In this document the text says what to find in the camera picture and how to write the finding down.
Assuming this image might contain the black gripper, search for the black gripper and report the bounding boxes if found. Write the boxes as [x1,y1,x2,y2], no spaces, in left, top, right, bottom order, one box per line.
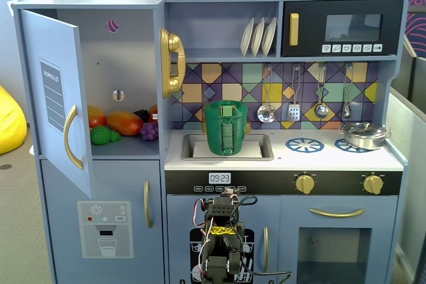
[208,196,241,227]

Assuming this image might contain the steel toy pot with lid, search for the steel toy pot with lid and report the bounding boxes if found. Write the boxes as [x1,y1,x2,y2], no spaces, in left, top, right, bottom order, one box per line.
[338,122,391,151]

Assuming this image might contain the grey toy sink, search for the grey toy sink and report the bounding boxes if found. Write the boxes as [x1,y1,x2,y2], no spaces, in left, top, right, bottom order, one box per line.
[181,133,275,162]

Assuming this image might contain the green plastic container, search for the green plastic container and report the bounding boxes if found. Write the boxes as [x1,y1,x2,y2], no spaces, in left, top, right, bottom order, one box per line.
[204,110,249,157]

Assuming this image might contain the gold stove knob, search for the gold stove knob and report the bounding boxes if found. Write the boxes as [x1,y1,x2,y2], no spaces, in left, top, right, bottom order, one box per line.
[361,173,385,195]
[294,173,316,195]

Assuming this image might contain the steel toy skimmer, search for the steel toy skimmer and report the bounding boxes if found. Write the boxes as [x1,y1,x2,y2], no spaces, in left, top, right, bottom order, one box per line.
[256,65,277,124]

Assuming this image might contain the purple toy grapes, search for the purple toy grapes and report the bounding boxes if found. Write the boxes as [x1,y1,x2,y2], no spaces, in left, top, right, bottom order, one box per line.
[139,122,159,142]

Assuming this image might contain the blue wooden toy kitchen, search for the blue wooden toy kitchen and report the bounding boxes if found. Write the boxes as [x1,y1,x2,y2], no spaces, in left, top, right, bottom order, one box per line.
[11,0,410,284]

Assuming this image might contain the steel toy slotted spatula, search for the steel toy slotted spatula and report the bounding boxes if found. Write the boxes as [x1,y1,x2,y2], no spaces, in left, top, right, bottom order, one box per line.
[288,65,301,122]

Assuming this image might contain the orange toy papaya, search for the orange toy papaya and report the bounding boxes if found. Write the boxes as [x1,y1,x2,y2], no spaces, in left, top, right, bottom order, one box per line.
[106,110,144,137]

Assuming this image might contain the steel toy ladle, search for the steel toy ladle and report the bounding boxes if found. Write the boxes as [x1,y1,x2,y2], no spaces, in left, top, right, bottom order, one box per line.
[314,64,329,119]

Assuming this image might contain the green toy broccoli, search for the green toy broccoli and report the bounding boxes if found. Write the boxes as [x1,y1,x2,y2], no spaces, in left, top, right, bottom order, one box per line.
[90,126,122,146]

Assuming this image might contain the orange red toy mango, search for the orange red toy mango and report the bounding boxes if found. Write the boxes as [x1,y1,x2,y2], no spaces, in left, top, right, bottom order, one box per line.
[87,104,107,128]

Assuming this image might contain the steel toy spoon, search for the steel toy spoon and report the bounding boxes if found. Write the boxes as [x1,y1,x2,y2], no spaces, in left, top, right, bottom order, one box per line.
[342,63,353,119]

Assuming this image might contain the white toy plate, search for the white toy plate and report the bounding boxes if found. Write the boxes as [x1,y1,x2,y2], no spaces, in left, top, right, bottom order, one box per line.
[261,17,278,57]
[240,17,256,57]
[250,17,266,57]

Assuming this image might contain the gold toy telephone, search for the gold toy telephone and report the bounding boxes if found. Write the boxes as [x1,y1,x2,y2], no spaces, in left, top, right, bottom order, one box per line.
[159,27,186,99]

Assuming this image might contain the grey office partition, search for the grey office partition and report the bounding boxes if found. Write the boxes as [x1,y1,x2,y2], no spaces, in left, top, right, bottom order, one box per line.
[387,36,426,284]

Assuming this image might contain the black toy microwave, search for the black toy microwave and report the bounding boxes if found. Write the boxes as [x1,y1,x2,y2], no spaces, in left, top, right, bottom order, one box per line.
[281,0,404,58]

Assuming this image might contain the yellow bean bag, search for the yellow bean bag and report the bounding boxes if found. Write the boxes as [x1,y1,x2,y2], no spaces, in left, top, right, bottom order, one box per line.
[0,84,27,156]

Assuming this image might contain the blue fridge door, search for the blue fridge door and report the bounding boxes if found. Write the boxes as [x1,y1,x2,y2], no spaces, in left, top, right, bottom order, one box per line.
[19,9,94,200]

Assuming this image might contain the red white black servo cable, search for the red white black servo cable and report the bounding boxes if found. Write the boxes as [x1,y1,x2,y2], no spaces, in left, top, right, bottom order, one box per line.
[194,198,216,277]

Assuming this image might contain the gold dishwasher door handle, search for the gold dishwasher door handle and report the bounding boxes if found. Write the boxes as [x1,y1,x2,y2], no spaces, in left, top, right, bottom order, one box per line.
[263,227,269,273]

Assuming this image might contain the gold freezer door handle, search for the gold freezer door handle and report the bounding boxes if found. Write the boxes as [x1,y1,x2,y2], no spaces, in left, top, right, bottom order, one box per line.
[144,180,153,229]

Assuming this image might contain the gold oven door handle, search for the gold oven door handle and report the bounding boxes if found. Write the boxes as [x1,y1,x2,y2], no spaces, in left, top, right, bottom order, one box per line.
[309,208,366,218]

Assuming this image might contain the gold fridge door handle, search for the gold fridge door handle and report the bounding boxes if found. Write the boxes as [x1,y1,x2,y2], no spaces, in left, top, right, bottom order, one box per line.
[63,104,84,170]

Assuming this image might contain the gold microwave handle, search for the gold microwave handle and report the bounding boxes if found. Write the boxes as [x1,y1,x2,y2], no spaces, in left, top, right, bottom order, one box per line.
[288,13,300,47]

